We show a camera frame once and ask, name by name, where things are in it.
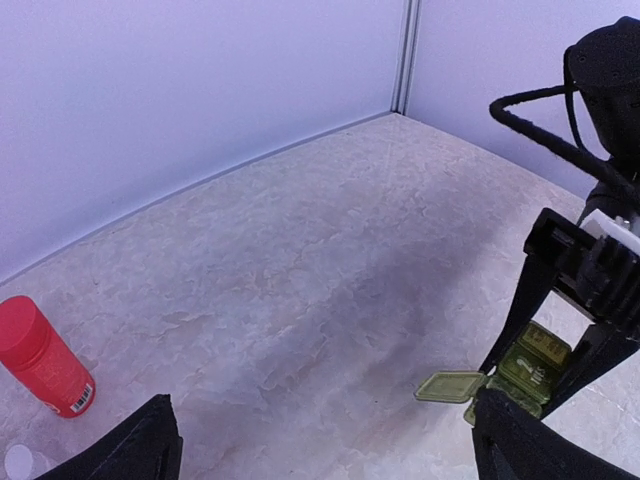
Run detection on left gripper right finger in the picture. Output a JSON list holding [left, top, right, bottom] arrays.
[[472, 388, 634, 479]]

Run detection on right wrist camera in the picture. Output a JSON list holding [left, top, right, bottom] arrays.
[[579, 182, 640, 255]]

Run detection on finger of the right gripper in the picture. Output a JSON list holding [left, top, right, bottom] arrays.
[[541, 324, 639, 419], [479, 208, 595, 373]]

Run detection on orange pill bottle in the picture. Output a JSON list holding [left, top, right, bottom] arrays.
[[1, 296, 96, 418]]

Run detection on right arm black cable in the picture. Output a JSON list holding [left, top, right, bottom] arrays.
[[488, 82, 639, 194]]

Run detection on small white clear bottle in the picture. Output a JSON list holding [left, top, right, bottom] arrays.
[[4, 444, 35, 480]]

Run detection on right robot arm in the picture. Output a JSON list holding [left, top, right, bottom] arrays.
[[481, 17, 639, 418]]

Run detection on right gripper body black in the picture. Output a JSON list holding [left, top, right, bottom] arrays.
[[551, 234, 639, 330]]

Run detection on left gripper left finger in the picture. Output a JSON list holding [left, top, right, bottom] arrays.
[[39, 394, 183, 480]]

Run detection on right aluminium corner post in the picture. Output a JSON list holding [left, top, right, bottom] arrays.
[[390, 0, 422, 115]]

